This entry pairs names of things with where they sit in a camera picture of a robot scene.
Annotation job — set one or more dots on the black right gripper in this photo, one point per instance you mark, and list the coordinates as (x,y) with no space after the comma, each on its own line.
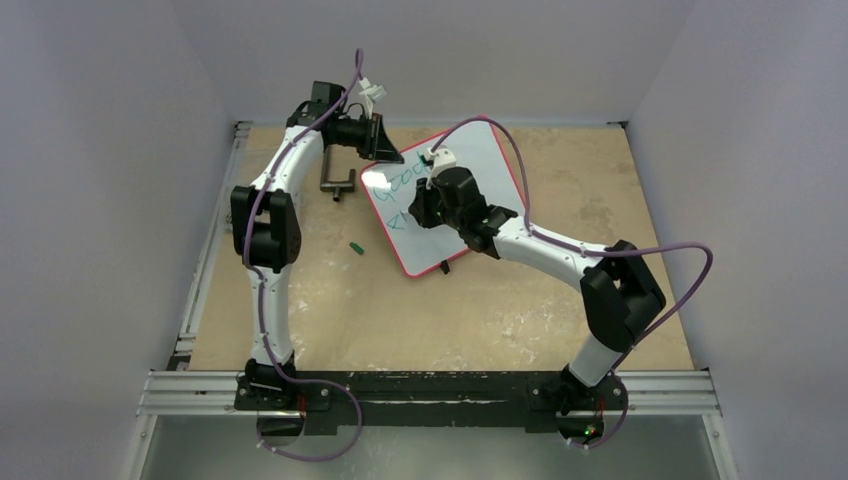
(422,206)

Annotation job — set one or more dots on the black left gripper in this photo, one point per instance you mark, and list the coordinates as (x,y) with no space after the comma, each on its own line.
(377,145)

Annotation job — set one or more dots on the pink framed whiteboard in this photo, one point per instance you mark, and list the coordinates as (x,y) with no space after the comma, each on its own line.
(390,189)

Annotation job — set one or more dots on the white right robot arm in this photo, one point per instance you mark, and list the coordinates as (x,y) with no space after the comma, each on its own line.
(621,297)

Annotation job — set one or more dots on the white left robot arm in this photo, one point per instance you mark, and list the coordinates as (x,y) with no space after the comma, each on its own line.
(265,221)

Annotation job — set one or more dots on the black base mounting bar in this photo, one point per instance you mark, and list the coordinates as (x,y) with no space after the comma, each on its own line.
(535,401)

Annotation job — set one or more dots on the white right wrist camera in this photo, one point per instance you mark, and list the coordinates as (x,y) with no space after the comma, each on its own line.
(437,159)

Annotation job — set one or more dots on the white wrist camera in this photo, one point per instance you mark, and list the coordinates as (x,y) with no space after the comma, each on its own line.
(437,159)
(370,94)

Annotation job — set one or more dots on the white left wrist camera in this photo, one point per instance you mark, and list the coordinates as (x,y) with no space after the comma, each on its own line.
(370,94)

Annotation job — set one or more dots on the dark metal pipe bracket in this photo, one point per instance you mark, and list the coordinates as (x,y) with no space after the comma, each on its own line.
(337,188)

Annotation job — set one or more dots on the aluminium frame rail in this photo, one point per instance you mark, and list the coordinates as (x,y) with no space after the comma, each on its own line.
(179,393)

